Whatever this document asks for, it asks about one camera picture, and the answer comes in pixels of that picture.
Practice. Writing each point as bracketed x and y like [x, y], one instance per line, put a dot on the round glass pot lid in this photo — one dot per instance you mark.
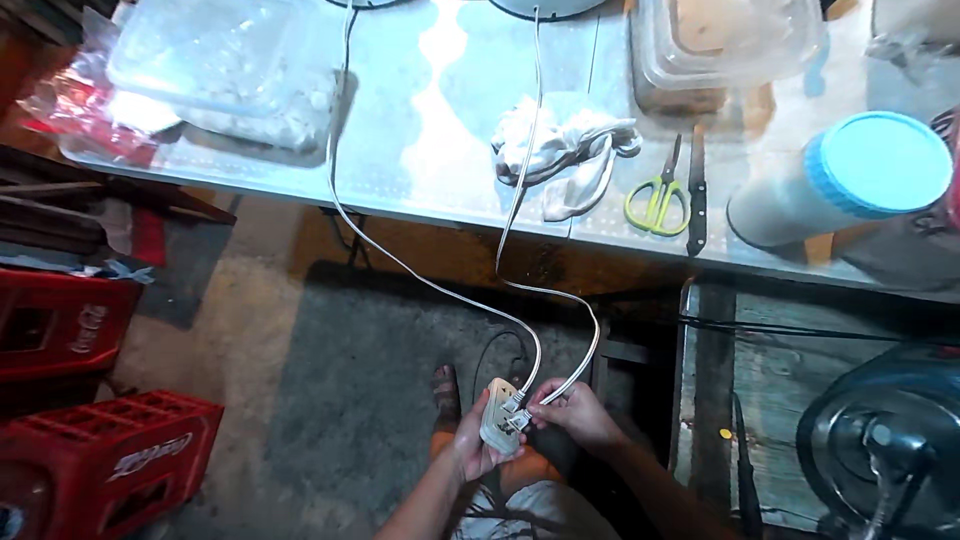
[844, 427]

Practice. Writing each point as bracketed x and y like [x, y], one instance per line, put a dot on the crumpled white cloth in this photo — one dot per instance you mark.
[551, 150]

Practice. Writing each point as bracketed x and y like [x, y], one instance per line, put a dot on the red and clear plastic bag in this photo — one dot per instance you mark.
[79, 105]

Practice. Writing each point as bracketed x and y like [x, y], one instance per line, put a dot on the long thin black tool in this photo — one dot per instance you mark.
[744, 469]

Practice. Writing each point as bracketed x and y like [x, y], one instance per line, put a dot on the person's right forearm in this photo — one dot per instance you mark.
[656, 484]

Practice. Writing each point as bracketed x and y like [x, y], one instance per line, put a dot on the weathered green wooden bench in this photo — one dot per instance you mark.
[772, 390]

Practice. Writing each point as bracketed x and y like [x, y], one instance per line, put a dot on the person's left hand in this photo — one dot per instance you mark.
[468, 450]

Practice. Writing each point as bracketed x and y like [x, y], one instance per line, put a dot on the white power strip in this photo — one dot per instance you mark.
[496, 431]

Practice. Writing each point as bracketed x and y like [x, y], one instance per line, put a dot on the round white appliance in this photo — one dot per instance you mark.
[555, 6]

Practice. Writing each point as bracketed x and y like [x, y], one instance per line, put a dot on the person's left fingers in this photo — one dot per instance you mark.
[510, 454]

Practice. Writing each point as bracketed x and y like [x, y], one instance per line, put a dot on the person's right hand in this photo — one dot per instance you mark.
[581, 417]

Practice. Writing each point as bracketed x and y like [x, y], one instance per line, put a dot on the person's right thumb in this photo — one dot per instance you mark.
[547, 414]

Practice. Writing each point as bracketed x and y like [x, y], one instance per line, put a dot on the person's legs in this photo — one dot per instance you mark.
[529, 469]

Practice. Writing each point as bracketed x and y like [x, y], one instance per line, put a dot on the person's right fingers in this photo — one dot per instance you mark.
[555, 388]

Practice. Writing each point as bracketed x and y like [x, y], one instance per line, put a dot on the pink printed plastic bag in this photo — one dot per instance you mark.
[934, 236]

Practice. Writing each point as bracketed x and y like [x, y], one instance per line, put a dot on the white folding table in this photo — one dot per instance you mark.
[420, 165]

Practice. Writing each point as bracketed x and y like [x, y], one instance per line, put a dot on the red crate, white script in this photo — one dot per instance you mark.
[142, 465]
[67, 322]

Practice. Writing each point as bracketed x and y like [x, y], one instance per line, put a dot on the clear lidded container, brown contents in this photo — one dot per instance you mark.
[720, 45]

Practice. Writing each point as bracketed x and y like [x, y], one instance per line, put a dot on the person's left forearm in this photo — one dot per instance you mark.
[426, 499]

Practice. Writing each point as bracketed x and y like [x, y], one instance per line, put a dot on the clear lidded container, white contents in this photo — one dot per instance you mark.
[247, 82]

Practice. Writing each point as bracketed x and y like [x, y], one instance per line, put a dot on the jar with light blue lid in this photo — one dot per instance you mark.
[862, 169]

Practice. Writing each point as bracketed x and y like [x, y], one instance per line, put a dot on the person's left thumb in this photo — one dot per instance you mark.
[481, 409]

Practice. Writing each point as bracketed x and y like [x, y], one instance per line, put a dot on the pile of wooden boards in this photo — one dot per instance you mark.
[67, 210]

